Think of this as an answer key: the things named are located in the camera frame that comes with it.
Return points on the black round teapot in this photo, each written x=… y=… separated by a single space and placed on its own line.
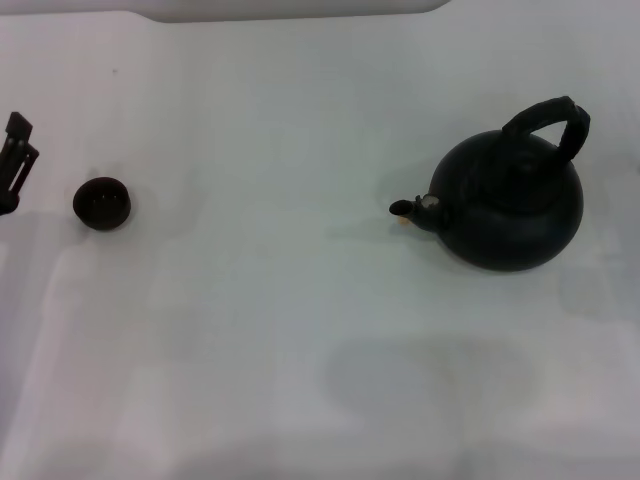
x=500 y=225

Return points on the dark brown teacup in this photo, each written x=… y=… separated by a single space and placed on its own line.
x=116 y=216

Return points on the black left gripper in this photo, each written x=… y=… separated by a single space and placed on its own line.
x=7 y=204

